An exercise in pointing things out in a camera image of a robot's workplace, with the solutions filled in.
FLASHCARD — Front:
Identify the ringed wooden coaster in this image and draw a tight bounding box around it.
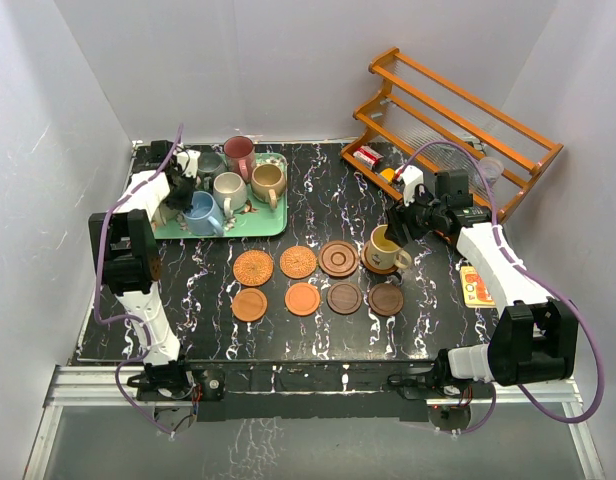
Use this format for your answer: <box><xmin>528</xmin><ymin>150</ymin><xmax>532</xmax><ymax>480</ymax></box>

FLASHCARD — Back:
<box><xmin>360</xmin><ymin>245</ymin><xmax>398</xmax><ymax>275</ymax></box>
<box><xmin>318</xmin><ymin>240</ymin><xmax>359</xmax><ymax>278</ymax></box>

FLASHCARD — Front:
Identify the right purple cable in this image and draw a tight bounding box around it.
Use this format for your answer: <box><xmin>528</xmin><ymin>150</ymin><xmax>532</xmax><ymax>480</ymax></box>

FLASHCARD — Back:
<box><xmin>402</xmin><ymin>140</ymin><xmax>605</xmax><ymax>435</ymax></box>

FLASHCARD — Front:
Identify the woven rattan coaster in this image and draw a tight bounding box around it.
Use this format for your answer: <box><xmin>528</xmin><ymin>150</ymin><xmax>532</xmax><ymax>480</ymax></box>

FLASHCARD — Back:
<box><xmin>233</xmin><ymin>250</ymin><xmax>274</xmax><ymax>287</ymax></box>
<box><xmin>280</xmin><ymin>246</ymin><xmax>317</xmax><ymax>279</ymax></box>

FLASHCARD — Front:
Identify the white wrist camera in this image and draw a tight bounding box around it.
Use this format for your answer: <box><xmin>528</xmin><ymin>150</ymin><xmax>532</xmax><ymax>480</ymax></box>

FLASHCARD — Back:
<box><xmin>176</xmin><ymin>149</ymin><xmax>201</xmax><ymax>178</ymax></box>
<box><xmin>394</xmin><ymin>165</ymin><xmax>424</xmax><ymax>206</ymax></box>

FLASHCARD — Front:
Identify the yellow small block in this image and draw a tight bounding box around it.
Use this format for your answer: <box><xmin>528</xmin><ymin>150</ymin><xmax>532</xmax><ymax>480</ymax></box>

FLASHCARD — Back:
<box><xmin>380</xmin><ymin>168</ymin><xmax>398</xmax><ymax>183</ymax></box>

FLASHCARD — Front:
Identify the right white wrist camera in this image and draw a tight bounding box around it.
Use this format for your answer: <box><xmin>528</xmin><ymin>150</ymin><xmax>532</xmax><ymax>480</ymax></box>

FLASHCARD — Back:
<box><xmin>394</xmin><ymin>165</ymin><xmax>424</xmax><ymax>206</ymax></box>

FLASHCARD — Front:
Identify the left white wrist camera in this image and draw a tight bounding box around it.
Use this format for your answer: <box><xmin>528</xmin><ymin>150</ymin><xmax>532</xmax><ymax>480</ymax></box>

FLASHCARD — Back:
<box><xmin>176</xmin><ymin>149</ymin><xmax>201</xmax><ymax>178</ymax></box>

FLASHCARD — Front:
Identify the gold brown mug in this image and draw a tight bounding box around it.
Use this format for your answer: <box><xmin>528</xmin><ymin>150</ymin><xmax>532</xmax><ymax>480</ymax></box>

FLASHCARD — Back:
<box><xmin>251</xmin><ymin>164</ymin><xmax>286</xmax><ymax>210</ymax></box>

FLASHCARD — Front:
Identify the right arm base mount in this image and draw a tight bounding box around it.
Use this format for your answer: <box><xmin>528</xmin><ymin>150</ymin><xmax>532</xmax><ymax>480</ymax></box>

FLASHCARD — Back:
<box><xmin>387</xmin><ymin>345</ymin><xmax>497</xmax><ymax>439</ymax></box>

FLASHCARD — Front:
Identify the light orange wooden coaster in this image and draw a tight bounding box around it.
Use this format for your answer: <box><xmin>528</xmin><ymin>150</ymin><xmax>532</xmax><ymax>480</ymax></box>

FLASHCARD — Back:
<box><xmin>284</xmin><ymin>282</ymin><xmax>321</xmax><ymax>316</ymax></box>

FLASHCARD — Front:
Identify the green plastic tray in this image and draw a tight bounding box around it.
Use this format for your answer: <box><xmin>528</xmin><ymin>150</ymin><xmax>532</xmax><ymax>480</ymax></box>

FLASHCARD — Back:
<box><xmin>135</xmin><ymin>153</ymin><xmax>287</xmax><ymax>239</ymax></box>

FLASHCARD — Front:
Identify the green inside mug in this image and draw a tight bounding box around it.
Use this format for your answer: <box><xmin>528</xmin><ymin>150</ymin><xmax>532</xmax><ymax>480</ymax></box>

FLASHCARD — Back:
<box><xmin>151</xmin><ymin>202</ymin><xmax>181</xmax><ymax>228</ymax></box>

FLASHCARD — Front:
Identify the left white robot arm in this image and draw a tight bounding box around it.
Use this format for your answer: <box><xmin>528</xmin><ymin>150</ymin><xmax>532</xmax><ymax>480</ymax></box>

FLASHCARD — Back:
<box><xmin>88</xmin><ymin>141</ymin><xmax>200</xmax><ymax>367</ymax></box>

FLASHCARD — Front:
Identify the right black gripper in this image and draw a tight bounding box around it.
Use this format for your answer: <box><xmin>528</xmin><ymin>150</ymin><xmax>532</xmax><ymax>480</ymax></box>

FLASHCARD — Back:
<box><xmin>385</xmin><ymin>184</ymin><xmax>445</xmax><ymax>246</ymax></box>

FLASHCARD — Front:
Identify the dark walnut coaster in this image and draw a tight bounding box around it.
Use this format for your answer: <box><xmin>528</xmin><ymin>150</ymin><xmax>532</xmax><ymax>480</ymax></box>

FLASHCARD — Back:
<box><xmin>327</xmin><ymin>282</ymin><xmax>363</xmax><ymax>315</ymax></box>
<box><xmin>368</xmin><ymin>283</ymin><xmax>404</xmax><ymax>317</ymax></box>

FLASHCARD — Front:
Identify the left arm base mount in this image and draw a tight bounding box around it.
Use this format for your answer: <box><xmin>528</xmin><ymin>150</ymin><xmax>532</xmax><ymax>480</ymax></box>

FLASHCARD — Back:
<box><xmin>122</xmin><ymin>356</ymin><xmax>226</xmax><ymax>440</ymax></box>

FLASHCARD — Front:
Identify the cream yellow mug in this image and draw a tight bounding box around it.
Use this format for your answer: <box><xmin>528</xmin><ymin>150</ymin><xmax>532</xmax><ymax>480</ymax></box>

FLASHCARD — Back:
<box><xmin>364</xmin><ymin>224</ymin><xmax>413</xmax><ymax>269</ymax></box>

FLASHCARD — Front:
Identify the aluminium frame rail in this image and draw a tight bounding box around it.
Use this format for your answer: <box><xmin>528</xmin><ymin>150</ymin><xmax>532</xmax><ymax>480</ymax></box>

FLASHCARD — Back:
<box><xmin>24</xmin><ymin>362</ymin><xmax>605</xmax><ymax>479</ymax></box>

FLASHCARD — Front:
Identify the dark grey mug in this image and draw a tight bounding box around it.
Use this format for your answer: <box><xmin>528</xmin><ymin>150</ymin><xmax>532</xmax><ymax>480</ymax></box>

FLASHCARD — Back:
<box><xmin>197</xmin><ymin>152</ymin><xmax>227</xmax><ymax>189</ymax></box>

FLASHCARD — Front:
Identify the silver white mug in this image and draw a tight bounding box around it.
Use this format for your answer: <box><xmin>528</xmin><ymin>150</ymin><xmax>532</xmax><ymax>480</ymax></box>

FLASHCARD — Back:
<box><xmin>213</xmin><ymin>172</ymin><xmax>248</xmax><ymax>218</ymax></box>

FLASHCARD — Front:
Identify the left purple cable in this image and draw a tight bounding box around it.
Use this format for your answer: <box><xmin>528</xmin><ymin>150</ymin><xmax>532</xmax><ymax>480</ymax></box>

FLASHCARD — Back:
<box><xmin>94</xmin><ymin>123</ymin><xmax>185</xmax><ymax>436</ymax></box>

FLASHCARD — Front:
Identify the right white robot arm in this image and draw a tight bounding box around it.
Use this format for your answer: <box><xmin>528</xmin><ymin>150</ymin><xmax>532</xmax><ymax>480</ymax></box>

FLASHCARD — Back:
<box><xmin>386</xmin><ymin>166</ymin><xmax>578</xmax><ymax>397</ymax></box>

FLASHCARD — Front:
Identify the orange wooden shelf rack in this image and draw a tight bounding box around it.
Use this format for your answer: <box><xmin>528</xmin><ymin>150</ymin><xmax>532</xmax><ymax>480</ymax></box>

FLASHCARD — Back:
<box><xmin>341</xmin><ymin>47</ymin><xmax>563</xmax><ymax>222</ymax></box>

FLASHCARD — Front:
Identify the clear plastic cup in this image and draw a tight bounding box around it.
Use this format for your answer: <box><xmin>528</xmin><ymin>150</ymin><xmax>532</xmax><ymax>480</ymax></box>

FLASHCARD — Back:
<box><xmin>478</xmin><ymin>156</ymin><xmax>504</xmax><ymax>187</ymax></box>

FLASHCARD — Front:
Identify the red white small box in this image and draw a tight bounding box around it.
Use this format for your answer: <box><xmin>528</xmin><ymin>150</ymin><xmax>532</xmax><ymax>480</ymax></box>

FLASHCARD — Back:
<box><xmin>353</xmin><ymin>145</ymin><xmax>383</xmax><ymax>169</ymax></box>

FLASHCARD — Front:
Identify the orange patterned card box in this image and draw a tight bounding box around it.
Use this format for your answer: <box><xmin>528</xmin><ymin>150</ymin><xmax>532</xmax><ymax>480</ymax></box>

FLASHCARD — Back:
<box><xmin>460</xmin><ymin>266</ymin><xmax>496</xmax><ymax>308</ymax></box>

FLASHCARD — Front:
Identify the maroon tall mug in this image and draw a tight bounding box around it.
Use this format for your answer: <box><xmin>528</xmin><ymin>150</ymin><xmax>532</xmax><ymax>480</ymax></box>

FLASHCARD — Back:
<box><xmin>223</xmin><ymin>136</ymin><xmax>256</xmax><ymax>183</ymax></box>

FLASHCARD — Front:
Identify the purple cable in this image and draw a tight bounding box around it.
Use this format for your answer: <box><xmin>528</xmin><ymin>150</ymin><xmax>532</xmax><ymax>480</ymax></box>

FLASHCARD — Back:
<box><xmin>402</xmin><ymin>140</ymin><xmax>605</xmax><ymax>435</ymax></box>
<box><xmin>94</xmin><ymin>123</ymin><xmax>185</xmax><ymax>436</ymax></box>

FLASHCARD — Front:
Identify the light blue mug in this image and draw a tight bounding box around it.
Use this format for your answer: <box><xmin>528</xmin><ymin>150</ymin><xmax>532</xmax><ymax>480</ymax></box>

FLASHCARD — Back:
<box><xmin>183</xmin><ymin>191</ymin><xmax>225</xmax><ymax>237</ymax></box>

